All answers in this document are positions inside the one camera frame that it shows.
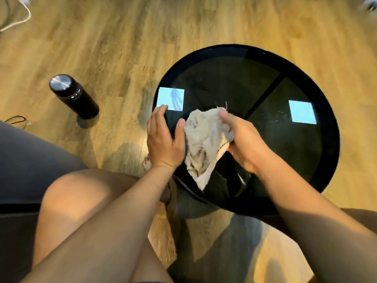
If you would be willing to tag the person's left hand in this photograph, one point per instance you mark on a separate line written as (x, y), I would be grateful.
(161, 147)

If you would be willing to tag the person's right hand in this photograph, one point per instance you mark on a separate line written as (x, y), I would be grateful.
(249, 147)

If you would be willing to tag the person's left thumb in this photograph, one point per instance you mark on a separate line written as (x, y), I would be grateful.
(180, 131)

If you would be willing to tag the person's left middle finger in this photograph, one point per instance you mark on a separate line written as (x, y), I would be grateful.
(153, 120)

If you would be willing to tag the person's right thumb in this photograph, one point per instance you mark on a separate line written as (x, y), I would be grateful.
(230, 119)

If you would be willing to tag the white stained cleaning cloth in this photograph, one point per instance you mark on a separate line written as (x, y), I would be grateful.
(206, 138)

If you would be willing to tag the round black glass side table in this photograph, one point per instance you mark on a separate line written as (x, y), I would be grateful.
(279, 162)

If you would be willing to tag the person's left forearm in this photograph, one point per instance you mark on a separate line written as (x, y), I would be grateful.
(112, 232)

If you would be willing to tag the person's right forearm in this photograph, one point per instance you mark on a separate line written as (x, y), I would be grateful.
(318, 226)

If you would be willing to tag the black insulated bottle, steel lid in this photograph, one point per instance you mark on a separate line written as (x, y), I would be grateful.
(75, 97)

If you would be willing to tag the person's left leg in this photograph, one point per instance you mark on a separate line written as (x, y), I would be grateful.
(70, 197)

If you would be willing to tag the white and black object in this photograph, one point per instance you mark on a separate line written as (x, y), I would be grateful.
(369, 3)

